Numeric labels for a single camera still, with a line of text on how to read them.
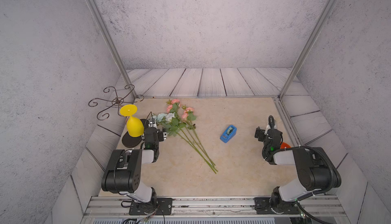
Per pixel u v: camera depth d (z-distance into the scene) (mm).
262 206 726
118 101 769
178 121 1040
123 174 451
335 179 442
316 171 450
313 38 873
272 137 709
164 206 726
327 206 744
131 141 921
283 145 779
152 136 720
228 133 961
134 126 758
